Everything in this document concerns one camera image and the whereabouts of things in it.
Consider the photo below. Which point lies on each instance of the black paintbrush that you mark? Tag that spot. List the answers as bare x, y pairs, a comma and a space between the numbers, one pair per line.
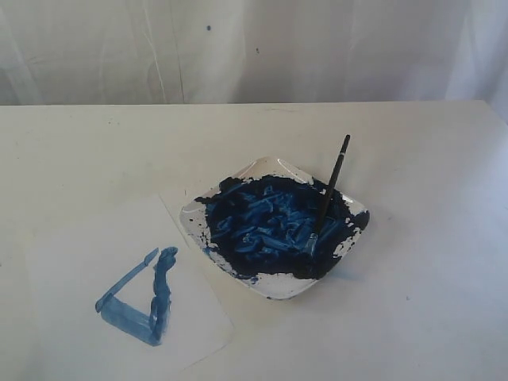
311, 243

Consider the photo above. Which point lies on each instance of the white plate with blue paint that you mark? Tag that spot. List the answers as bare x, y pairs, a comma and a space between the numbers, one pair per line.
254, 226

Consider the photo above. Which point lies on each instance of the white paper sheet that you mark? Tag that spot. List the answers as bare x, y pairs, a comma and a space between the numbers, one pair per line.
118, 295

